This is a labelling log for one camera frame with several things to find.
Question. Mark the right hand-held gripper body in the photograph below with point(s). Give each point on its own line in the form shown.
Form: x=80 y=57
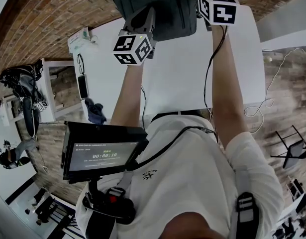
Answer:
x=217 y=9

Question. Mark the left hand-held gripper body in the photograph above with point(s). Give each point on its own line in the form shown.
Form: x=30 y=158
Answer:
x=132 y=50

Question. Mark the dark grey backpack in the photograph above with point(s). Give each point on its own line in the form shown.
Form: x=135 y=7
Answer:
x=172 y=11

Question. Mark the person's right forearm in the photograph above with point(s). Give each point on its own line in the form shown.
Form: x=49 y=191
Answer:
x=225 y=83

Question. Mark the person's left forearm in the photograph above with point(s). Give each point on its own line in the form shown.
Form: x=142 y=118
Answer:
x=128 y=93

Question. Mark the crumpled dark blue cloth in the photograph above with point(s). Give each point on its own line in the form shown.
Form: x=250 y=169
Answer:
x=95 y=112

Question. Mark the black eyeglasses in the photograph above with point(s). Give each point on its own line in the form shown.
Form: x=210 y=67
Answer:
x=80 y=65

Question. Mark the white green tissue pack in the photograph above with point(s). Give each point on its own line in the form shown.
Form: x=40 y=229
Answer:
x=79 y=40

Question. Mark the black smartphone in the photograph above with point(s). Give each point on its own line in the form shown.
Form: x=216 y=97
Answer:
x=83 y=86

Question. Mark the person's black shorts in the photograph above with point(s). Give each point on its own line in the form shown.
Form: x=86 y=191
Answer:
x=167 y=114

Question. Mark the white side table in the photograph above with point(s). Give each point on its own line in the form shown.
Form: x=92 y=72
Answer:
x=47 y=88

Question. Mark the black chest-mounted monitor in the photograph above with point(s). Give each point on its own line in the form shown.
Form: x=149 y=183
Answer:
x=103 y=155

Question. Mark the black equipment pile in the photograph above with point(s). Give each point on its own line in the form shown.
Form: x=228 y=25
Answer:
x=29 y=118

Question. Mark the small white stand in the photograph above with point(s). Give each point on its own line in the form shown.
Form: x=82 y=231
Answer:
x=8 y=108

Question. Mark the person's white t-shirt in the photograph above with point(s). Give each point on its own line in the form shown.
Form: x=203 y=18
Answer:
x=187 y=178

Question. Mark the black folding chair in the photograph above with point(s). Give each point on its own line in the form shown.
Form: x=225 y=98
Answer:
x=294 y=153

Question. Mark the black metal railing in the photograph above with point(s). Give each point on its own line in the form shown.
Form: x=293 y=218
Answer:
x=45 y=208

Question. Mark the person's face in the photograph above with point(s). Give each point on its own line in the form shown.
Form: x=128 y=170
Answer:
x=195 y=228

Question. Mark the black monitor mount clamp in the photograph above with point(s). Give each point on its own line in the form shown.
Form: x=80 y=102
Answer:
x=108 y=205

